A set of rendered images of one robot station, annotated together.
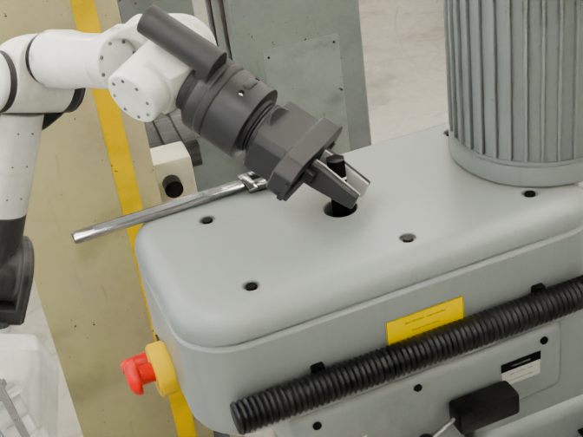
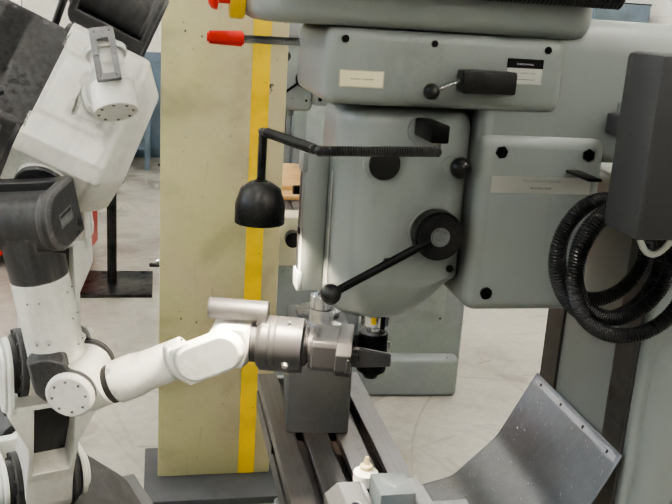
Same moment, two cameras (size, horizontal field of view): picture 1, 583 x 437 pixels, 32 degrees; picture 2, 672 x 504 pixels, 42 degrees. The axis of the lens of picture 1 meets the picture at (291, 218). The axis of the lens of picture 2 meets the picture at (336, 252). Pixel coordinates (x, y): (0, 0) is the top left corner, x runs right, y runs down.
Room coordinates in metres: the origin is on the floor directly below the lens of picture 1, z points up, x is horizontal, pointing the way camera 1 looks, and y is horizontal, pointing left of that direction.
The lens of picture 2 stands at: (-0.34, -0.11, 1.74)
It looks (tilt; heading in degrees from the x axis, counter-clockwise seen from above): 15 degrees down; 5
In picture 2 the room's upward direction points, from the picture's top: 4 degrees clockwise
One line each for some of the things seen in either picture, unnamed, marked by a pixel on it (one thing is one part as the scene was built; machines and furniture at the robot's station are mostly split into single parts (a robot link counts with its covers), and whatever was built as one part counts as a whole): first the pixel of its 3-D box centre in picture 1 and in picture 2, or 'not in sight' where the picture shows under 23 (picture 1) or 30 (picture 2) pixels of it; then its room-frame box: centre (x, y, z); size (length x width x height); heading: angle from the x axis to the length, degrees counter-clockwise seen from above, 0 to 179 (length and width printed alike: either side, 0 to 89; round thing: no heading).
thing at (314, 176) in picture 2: not in sight; (310, 220); (0.91, 0.05, 1.45); 0.04 x 0.04 x 0.21; 17
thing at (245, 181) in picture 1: (177, 205); not in sight; (0.99, 0.13, 1.89); 0.24 x 0.04 x 0.01; 109
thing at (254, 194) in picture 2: not in sight; (260, 201); (0.85, 0.12, 1.48); 0.07 x 0.07 x 0.06
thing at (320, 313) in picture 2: not in sight; (321, 312); (1.23, 0.06, 1.19); 0.05 x 0.05 x 0.06
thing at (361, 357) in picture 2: not in sight; (370, 359); (0.91, -0.05, 1.23); 0.06 x 0.02 x 0.03; 92
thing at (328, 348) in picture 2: not in sight; (314, 348); (0.94, 0.04, 1.23); 0.13 x 0.12 x 0.10; 2
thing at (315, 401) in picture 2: not in sight; (316, 363); (1.28, 0.07, 1.06); 0.22 x 0.12 x 0.20; 11
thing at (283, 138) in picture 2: not in sight; (292, 141); (0.78, 0.06, 1.58); 0.17 x 0.01 x 0.01; 35
